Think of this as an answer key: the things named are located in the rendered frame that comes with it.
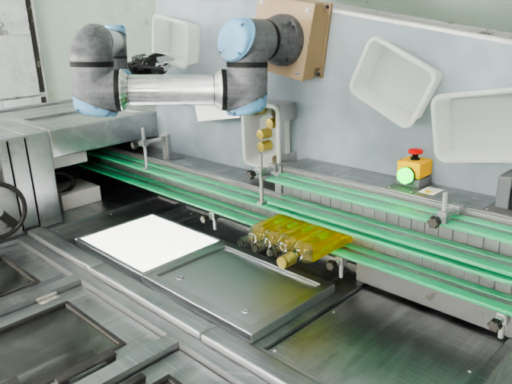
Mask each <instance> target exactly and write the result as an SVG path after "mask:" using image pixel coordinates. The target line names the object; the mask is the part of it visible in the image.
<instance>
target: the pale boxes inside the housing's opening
mask: <svg viewBox="0 0 512 384"><path fill-rule="evenodd" d="M87 161H88V159H87V153H86V151H85V152H79V153H75V154H71V155H64V156H61V157H57V158H53V165H54V169H55V168H61V167H65V166H69V165H74V164H78V163H82V162H87ZM71 184H72V181H67V182H63V183H60V184H57V189H58V194H59V202H60V207H61V210H62V211H66V210H70V209H74V208H76V207H80V206H84V205H87V204H90V203H94V202H98V201H100V200H101V191H100V186H99V185H96V184H93V183H91V182H89V181H85V180H83V179H81V178H79V179H76V185H75V186H74V188H73V189H71V190H70V191H67V192H62V193H59V192H61V191H63V190H65V189H66V188H67V187H69V186H70V185H71Z"/></svg>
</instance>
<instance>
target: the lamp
mask: <svg viewBox="0 0 512 384"><path fill-rule="evenodd" d="M397 178H398V181H399V182H401V183H402V184H408V183H411V182H412V181H413V180H414V179H415V172H414V170H413V169H412V168H410V167H404V168H402V169H400V170H398V172H397Z"/></svg>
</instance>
